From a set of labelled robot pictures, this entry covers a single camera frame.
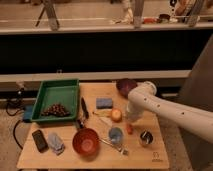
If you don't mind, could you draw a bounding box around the red chili pepper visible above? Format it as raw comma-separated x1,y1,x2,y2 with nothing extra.
126,123,133,135

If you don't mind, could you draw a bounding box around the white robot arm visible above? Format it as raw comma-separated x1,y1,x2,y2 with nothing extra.
124,81,213,143

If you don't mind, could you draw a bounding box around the purple bowl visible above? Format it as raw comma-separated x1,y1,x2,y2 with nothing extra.
116,78,137,98

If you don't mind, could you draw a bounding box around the blue sponge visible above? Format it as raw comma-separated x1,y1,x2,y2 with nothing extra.
96,98,113,109

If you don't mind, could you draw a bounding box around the wooden spatula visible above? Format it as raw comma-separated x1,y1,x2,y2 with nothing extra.
92,111,113,127

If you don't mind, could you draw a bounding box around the yellow round fruit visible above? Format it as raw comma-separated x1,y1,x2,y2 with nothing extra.
110,109,122,122

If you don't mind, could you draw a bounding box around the green plastic tray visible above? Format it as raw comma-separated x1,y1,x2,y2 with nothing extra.
31,79,79,124

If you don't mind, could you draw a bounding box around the light blue cup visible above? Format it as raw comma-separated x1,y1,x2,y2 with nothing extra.
108,127,123,145

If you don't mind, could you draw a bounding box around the orange-red bowl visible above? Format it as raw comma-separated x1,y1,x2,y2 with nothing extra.
72,128,100,157

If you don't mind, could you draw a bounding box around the small metal cup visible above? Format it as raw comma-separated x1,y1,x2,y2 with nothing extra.
140,131,153,146

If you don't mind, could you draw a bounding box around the metal spoon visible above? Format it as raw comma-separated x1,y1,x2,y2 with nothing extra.
100,138,128,155

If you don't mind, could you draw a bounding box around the crumpled blue cloth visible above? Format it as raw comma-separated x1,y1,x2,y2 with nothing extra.
47,133,65,155

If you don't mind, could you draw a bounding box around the blue power box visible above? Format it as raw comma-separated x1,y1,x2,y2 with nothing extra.
22,105,33,123

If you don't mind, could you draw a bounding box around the black rectangular phone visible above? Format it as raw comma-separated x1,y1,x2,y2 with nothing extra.
32,130,48,153

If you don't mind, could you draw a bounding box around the black cable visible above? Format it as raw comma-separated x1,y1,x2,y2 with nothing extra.
5,88,25,150

